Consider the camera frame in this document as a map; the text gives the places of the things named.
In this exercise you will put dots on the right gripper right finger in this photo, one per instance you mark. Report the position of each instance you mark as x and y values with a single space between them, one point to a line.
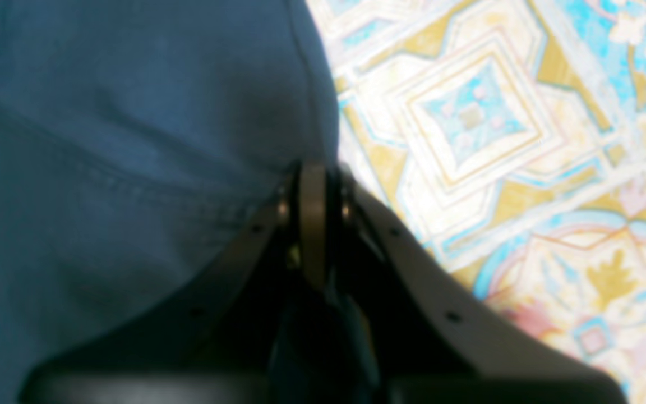
433 341

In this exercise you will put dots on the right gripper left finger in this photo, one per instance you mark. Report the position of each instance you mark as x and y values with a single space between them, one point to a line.
216 340

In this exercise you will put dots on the dark blue t-shirt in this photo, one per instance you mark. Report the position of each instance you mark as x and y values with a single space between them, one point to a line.
136 139

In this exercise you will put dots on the patterned tablecloth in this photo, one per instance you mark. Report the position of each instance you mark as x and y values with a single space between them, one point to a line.
510 136

